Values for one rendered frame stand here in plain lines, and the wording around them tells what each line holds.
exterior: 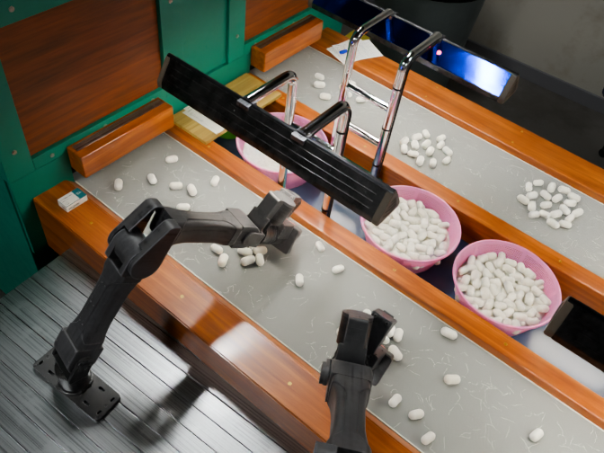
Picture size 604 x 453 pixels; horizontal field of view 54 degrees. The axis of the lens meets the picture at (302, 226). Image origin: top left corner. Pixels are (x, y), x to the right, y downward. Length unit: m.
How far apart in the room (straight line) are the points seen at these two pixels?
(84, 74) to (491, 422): 1.20
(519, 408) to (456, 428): 0.15
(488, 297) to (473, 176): 0.43
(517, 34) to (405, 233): 2.33
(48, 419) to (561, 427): 1.06
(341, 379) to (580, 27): 2.93
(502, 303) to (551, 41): 2.38
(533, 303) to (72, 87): 1.23
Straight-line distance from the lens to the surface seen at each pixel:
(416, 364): 1.36
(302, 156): 1.21
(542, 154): 1.95
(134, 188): 1.62
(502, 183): 1.83
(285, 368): 1.27
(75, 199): 1.55
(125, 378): 1.38
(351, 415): 0.90
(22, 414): 1.39
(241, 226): 1.22
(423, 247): 1.55
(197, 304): 1.35
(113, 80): 1.60
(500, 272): 1.58
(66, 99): 1.54
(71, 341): 1.25
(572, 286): 1.66
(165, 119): 1.68
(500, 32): 3.77
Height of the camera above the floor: 1.88
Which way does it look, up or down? 48 degrees down
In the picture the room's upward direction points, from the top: 9 degrees clockwise
